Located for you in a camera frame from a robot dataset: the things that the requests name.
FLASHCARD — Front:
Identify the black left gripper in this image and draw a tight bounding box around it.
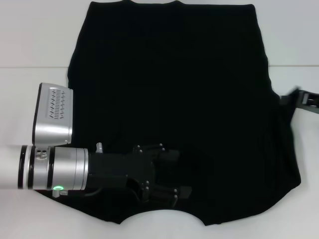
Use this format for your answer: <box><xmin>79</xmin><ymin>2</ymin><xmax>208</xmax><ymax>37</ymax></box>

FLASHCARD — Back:
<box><xmin>87</xmin><ymin>142</ymin><xmax>193</xmax><ymax>208</ymax></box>

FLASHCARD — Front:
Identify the black shirt with pink print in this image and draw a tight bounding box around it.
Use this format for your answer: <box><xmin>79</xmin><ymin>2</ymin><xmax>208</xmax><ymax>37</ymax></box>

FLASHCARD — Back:
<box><xmin>34</xmin><ymin>0</ymin><xmax>303</xmax><ymax>227</ymax></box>

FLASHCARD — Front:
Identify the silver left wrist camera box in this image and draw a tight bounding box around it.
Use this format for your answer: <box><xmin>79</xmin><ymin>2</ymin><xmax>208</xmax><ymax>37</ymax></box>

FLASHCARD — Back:
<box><xmin>31</xmin><ymin>82</ymin><xmax>74</xmax><ymax>145</ymax></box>

